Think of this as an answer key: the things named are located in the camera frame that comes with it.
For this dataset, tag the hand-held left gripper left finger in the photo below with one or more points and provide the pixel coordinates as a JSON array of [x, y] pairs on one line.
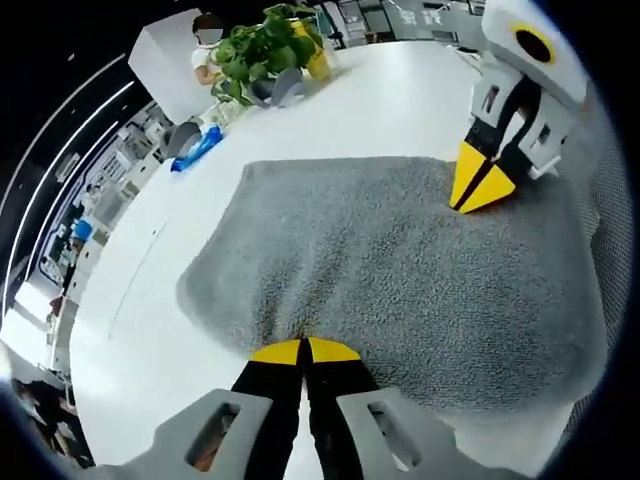
[[260, 425]]

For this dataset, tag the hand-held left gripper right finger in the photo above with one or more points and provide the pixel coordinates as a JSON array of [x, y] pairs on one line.
[[330, 425]]

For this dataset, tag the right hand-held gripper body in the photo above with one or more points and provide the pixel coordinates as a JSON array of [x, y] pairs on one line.
[[565, 75]]

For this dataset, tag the grey towel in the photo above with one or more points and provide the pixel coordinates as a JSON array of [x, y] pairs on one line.
[[375, 250]]

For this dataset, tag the grey mesh office chair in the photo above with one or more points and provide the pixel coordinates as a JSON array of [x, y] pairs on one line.
[[607, 250]]

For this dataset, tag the white table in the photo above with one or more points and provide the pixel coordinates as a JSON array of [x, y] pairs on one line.
[[350, 115]]

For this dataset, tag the green potted plant yellow vase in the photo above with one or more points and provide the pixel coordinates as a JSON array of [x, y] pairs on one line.
[[260, 45]]

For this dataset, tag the blue container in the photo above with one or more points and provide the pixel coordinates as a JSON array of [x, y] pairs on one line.
[[83, 229]]

